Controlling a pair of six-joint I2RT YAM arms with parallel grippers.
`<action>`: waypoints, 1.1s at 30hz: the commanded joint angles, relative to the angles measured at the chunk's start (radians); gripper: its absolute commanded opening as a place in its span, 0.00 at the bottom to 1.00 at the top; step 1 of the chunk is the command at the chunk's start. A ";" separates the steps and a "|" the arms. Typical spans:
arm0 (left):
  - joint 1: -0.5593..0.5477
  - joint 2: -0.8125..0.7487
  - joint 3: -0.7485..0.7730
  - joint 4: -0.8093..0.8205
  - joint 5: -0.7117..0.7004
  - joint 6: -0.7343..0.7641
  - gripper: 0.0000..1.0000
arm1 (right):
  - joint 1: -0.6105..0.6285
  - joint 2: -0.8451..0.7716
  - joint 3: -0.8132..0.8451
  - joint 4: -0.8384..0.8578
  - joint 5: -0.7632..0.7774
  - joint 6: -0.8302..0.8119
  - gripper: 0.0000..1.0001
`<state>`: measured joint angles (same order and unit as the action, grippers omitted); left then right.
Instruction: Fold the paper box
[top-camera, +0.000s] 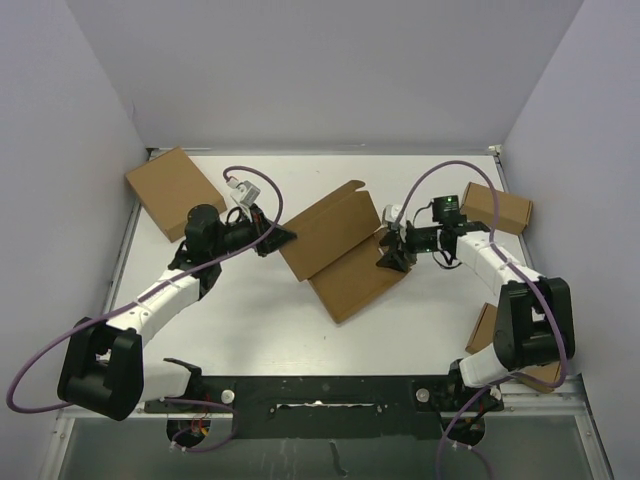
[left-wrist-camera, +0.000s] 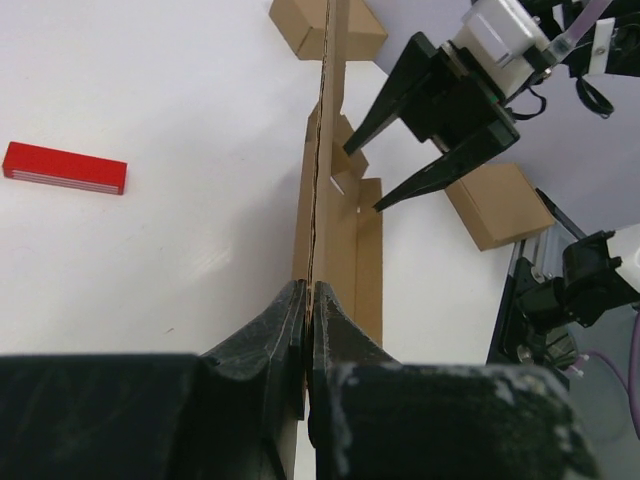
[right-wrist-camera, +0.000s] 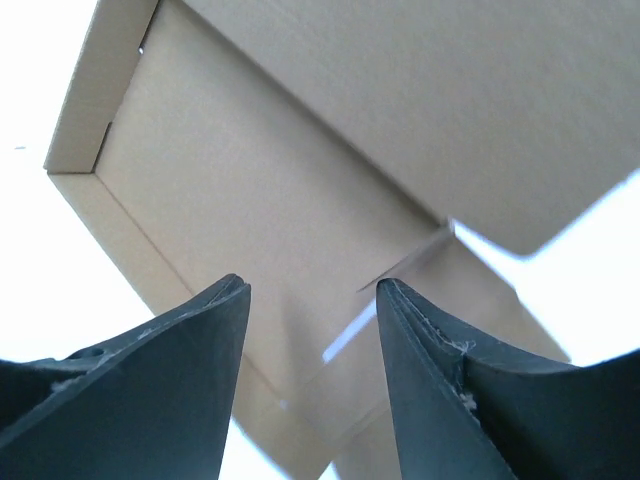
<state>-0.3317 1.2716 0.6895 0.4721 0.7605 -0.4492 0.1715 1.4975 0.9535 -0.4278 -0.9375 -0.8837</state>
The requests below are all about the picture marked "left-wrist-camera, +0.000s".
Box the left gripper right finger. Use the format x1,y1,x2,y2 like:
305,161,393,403
308,282,600,479

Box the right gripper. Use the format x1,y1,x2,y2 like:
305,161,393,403
344,32,520,212

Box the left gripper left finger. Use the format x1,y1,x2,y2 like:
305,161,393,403
1,280,307,479

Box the cardboard box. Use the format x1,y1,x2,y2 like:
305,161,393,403
268,0,389,62
445,163,555,251
292,1,383,345

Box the red rectangular block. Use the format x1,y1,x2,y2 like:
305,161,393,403
2,142,127,195

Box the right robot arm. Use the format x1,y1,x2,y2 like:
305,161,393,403
345,1,639,368

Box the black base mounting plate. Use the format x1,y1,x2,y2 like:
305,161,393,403
484,187,586,391

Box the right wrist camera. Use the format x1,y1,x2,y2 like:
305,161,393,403
451,0,550,98

